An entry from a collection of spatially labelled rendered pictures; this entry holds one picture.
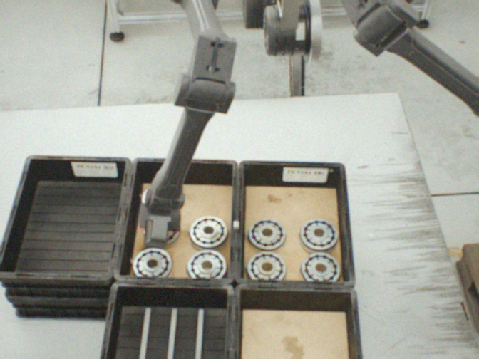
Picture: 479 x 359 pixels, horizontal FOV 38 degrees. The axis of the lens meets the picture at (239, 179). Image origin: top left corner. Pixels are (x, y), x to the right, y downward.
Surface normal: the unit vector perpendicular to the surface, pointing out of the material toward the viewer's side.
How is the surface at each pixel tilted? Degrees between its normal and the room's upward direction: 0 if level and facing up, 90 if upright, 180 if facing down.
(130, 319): 0
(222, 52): 52
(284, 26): 90
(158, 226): 29
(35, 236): 0
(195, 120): 92
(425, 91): 0
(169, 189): 92
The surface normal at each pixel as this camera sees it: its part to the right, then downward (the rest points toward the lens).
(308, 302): -0.03, 0.78
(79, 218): 0.00, -0.62
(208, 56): 0.25, 0.20
